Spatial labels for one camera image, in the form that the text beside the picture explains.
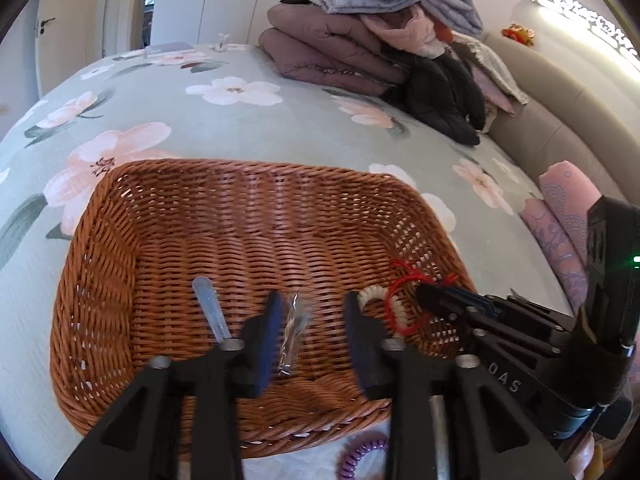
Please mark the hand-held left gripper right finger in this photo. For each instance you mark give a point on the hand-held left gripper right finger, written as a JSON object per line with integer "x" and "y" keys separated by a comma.
{"x": 357, "y": 340}

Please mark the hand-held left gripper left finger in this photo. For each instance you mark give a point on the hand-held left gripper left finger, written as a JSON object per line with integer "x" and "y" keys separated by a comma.
{"x": 265, "y": 340}

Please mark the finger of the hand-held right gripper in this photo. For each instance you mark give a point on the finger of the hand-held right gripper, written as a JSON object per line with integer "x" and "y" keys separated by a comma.
{"x": 432, "y": 297}
{"x": 535, "y": 312}

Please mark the brown wicker basket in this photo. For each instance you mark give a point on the brown wicker basket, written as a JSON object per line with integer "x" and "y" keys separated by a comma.
{"x": 225, "y": 240}

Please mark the person's right hand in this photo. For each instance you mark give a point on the person's right hand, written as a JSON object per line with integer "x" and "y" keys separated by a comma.
{"x": 585, "y": 457}

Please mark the small clear plastic bag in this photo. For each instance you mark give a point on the small clear plastic bag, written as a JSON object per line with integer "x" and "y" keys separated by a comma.
{"x": 292, "y": 330}

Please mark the lilac paisley pillow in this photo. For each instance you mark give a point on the lilac paisley pillow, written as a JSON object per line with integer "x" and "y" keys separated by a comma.
{"x": 555, "y": 250}

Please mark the clear plastic tube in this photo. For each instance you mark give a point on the clear plastic tube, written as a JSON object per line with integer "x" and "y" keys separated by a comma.
{"x": 210, "y": 305}

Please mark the beige padded headboard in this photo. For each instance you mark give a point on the beige padded headboard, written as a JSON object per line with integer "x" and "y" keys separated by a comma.
{"x": 565, "y": 125}

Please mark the black puffer jacket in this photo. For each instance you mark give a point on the black puffer jacket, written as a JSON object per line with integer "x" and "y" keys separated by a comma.
{"x": 440, "y": 95}

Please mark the green floral bedsheet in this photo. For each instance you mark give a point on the green floral bedsheet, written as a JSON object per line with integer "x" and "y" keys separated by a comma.
{"x": 250, "y": 125}

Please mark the white lace cloth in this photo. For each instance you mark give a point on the white lace cloth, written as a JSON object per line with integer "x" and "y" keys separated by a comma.
{"x": 492, "y": 67}

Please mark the red yellow plush toy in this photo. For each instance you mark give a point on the red yellow plush toy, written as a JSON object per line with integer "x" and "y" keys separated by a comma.
{"x": 520, "y": 35}

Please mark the lit white letter sign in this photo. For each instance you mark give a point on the lit white letter sign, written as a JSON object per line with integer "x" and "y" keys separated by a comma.
{"x": 585, "y": 15}

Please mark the pink fleece garment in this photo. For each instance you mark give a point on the pink fleece garment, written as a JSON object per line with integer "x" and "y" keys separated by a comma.
{"x": 410, "y": 30}

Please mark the small white figurine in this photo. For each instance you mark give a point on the small white figurine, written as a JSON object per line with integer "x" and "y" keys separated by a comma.
{"x": 222, "y": 42}

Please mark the grey-blue fleece blanket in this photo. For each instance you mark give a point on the grey-blue fleece blanket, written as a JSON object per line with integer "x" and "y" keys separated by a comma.
{"x": 390, "y": 0}

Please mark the grey-blue book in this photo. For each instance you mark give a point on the grey-blue book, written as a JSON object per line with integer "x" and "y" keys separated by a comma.
{"x": 172, "y": 48}

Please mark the white wardrobe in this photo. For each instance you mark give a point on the white wardrobe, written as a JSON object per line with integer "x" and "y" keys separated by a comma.
{"x": 240, "y": 5}

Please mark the white door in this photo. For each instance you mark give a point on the white door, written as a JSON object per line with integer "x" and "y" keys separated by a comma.
{"x": 70, "y": 35}

